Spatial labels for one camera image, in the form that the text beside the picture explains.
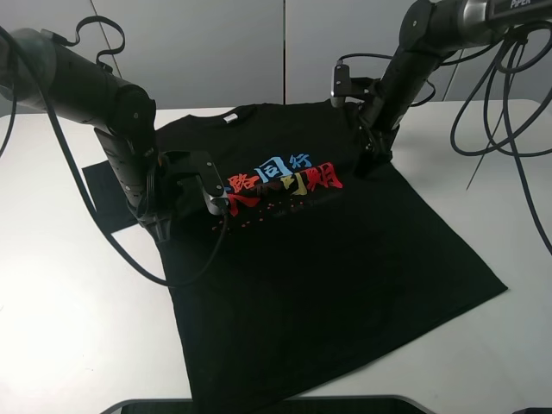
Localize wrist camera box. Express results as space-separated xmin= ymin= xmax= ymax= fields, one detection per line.
xmin=160 ymin=149 xmax=232 ymax=216
xmin=329 ymin=60 xmax=380 ymax=109

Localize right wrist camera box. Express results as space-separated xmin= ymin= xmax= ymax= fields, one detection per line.
xmin=329 ymin=60 xmax=380 ymax=109

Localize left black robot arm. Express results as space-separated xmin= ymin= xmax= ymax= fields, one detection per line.
xmin=1 ymin=28 xmax=172 ymax=243

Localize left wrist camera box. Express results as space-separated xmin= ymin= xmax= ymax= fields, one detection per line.
xmin=160 ymin=149 xmax=232 ymax=216

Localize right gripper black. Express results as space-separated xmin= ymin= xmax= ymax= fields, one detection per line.
xmin=354 ymin=126 xmax=395 ymax=177

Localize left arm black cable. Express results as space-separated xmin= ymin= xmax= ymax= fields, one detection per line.
xmin=0 ymin=16 xmax=229 ymax=288

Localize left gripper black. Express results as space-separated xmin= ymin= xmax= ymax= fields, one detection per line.
xmin=124 ymin=151 xmax=181 ymax=242

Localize dark monitor at table edge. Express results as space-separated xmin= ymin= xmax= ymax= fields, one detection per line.
xmin=103 ymin=396 xmax=434 ymax=413

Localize right arm black cables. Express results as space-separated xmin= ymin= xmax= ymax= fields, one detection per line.
xmin=336 ymin=25 xmax=552 ymax=255

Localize black printed t-shirt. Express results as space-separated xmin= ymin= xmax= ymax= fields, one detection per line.
xmin=82 ymin=99 xmax=509 ymax=414

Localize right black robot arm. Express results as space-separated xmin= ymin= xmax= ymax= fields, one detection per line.
xmin=355 ymin=1 xmax=551 ymax=177

